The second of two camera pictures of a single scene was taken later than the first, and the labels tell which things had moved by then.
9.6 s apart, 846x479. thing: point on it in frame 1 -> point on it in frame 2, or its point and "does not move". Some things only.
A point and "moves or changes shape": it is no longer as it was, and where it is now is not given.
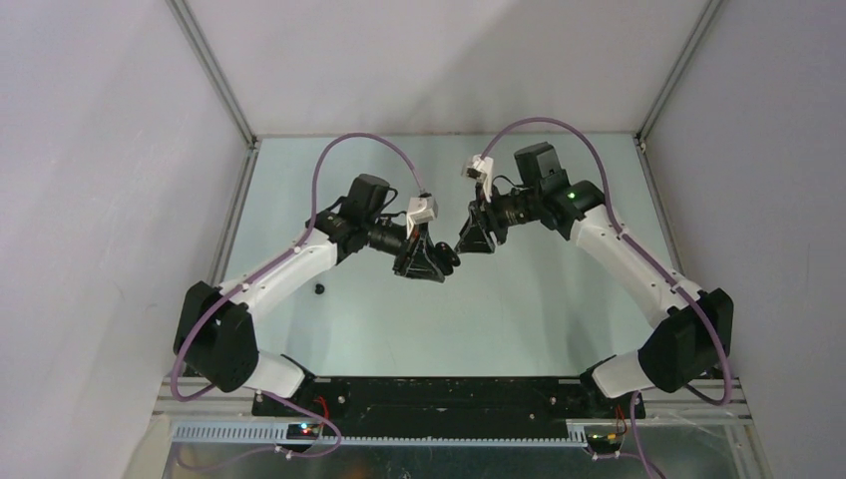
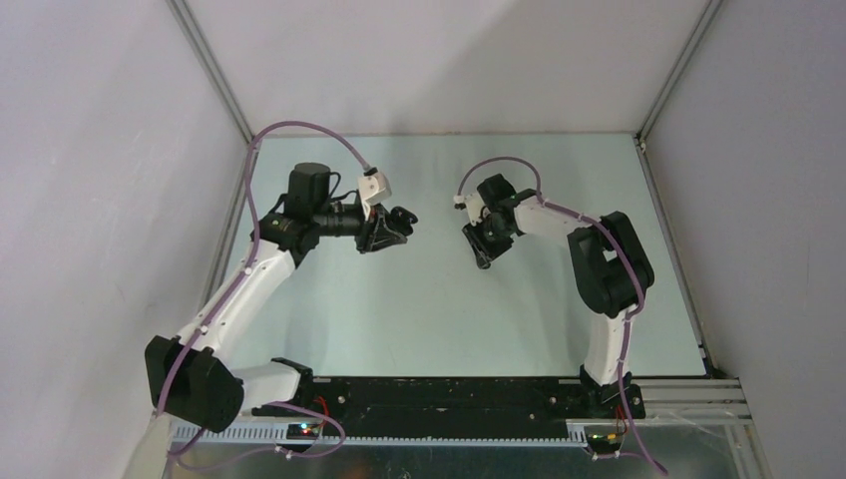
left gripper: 415,258 -> 377,234
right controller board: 604,444 does not move
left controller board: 302,431 does not move
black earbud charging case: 446,257 moves or changes shape
